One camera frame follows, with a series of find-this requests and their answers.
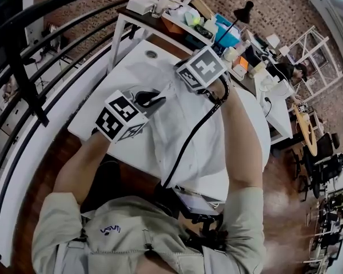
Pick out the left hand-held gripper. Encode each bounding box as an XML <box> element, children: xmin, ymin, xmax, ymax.
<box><xmin>94</xmin><ymin>88</ymin><xmax>167</xmax><ymax>144</ymax></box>

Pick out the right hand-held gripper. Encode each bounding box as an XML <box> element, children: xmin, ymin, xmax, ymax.
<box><xmin>175</xmin><ymin>45</ymin><xmax>229</xmax><ymax>96</ymax></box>

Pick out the white pillowcase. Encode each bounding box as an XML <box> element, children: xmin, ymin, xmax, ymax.
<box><xmin>122</xmin><ymin>60</ymin><xmax>272</xmax><ymax>190</ymax></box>

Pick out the person's right forearm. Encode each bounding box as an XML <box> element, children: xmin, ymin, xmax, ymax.
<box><xmin>208</xmin><ymin>80</ymin><xmax>265</xmax><ymax>199</ymax></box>

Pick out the person's left forearm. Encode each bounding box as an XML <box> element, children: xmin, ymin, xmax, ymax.
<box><xmin>53</xmin><ymin>130</ymin><xmax>115</xmax><ymax>205</ymax></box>

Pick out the small white tray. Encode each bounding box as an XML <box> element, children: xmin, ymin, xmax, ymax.
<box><xmin>227</xmin><ymin>60</ymin><xmax>246</xmax><ymax>82</ymax></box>

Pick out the white mug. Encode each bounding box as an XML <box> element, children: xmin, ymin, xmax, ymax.
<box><xmin>222</xmin><ymin>46</ymin><xmax>240</xmax><ymax>62</ymax></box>

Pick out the teal box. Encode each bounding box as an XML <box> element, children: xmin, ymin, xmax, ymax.
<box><xmin>185</xmin><ymin>34</ymin><xmax>206</xmax><ymax>50</ymax></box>

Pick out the black oblong case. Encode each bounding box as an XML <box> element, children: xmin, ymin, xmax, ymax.
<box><xmin>194</xmin><ymin>23</ymin><xmax>215</xmax><ymax>39</ymax></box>

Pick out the orange and white box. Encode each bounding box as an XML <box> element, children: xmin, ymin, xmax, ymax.
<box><xmin>233</xmin><ymin>55</ymin><xmax>250</xmax><ymax>79</ymax></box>

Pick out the long white tray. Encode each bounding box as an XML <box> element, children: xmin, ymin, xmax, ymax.
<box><xmin>161</xmin><ymin>6</ymin><xmax>218</xmax><ymax>47</ymax></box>

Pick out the blue box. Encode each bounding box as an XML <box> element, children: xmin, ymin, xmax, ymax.
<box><xmin>214</xmin><ymin>13</ymin><xmax>242</xmax><ymax>50</ymax></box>

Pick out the white tissue pack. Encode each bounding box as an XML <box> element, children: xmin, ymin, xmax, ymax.
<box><xmin>203</xmin><ymin>17</ymin><xmax>220</xmax><ymax>34</ymax></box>

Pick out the clear plastic bottle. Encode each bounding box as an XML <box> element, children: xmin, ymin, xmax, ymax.
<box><xmin>237</xmin><ymin>38</ymin><xmax>252</xmax><ymax>57</ymax></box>

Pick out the black box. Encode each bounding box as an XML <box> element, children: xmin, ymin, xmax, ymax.
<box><xmin>245</xmin><ymin>43</ymin><xmax>271</xmax><ymax>68</ymax></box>

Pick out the cream cup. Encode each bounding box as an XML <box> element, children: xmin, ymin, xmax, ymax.
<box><xmin>247</xmin><ymin>60</ymin><xmax>266</xmax><ymax>78</ymax></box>

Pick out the black desk lamp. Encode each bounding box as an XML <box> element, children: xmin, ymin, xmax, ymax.
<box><xmin>214</xmin><ymin>0</ymin><xmax>254</xmax><ymax>54</ymax></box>

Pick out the clear drinking glass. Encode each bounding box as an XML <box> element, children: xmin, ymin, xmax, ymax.
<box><xmin>151</xmin><ymin>3</ymin><xmax>163</xmax><ymax>19</ymax></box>

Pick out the white paper bag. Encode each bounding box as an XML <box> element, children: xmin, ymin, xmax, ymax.
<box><xmin>270</xmin><ymin>78</ymin><xmax>295</xmax><ymax>99</ymax></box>

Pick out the dark-topped white-legged table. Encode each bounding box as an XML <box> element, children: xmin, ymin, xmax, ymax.
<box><xmin>107</xmin><ymin>6</ymin><xmax>258</xmax><ymax>96</ymax></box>

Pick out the white side table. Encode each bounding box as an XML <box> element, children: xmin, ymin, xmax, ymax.
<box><xmin>254</xmin><ymin>75</ymin><xmax>294</xmax><ymax>147</ymax></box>

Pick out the white rectangular box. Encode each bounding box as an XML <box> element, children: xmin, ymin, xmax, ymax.
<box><xmin>126</xmin><ymin>0</ymin><xmax>158</xmax><ymax>16</ymax></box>

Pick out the person's left leg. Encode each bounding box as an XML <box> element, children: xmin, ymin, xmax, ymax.
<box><xmin>82</xmin><ymin>155</ymin><xmax>123</xmax><ymax>213</ymax></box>

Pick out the person's leg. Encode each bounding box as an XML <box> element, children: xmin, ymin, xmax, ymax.
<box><xmin>82</xmin><ymin>155</ymin><xmax>123</xmax><ymax>213</ymax></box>
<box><xmin>153</xmin><ymin>181</ymin><xmax>178</xmax><ymax>216</ymax></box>

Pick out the person's right leg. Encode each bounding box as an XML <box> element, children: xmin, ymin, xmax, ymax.
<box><xmin>153</xmin><ymin>181</ymin><xmax>178</xmax><ymax>216</ymax></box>

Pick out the black chest-mounted monitor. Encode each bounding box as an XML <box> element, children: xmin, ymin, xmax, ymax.
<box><xmin>171</xmin><ymin>187</ymin><xmax>222</xmax><ymax>221</ymax></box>

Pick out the black metal railing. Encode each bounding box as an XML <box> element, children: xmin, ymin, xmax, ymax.
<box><xmin>0</xmin><ymin>0</ymin><xmax>195</xmax><ymax>268</ymax></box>

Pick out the person's beige jacket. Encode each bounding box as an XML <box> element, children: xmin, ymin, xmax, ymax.
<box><xmin>31</xmin><ymin>187</ymin><xmax>268</xmax><ymax>274</ymax></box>

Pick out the round wooden table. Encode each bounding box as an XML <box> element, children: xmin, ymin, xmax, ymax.
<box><xmin>291</xmin><ymin>103</ymin><xmax>318</xmax><ymax>157</ymax></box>

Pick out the white shelf rack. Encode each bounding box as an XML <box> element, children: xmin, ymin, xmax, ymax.
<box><xmin>285</xmin><ymin>24</ymin><xmax>343</xmax><ymax>102</ymax></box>

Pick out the black office chair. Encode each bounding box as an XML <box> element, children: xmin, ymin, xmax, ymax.
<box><xmin>311</xmin><ymin>132</ymin><xmax>343</xmax><ymax>199</ymax></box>

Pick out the black equipment cabinet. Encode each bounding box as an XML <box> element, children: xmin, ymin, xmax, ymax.
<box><xmin>0</xmin><ymin>0</ymin><xmax>28</xmax><ymax>68</ymax></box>

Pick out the black braided cable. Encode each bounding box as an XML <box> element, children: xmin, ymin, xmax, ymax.
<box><xmin>161</xmin><ymin>74</ymin><xmax>232</xmax><ymax>190</ymax></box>

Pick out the black plug cable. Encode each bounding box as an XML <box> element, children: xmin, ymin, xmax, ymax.
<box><xmin>262</xmin><ymin>95</ymin><xmax>273</xmax><ymax>118</ymax></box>

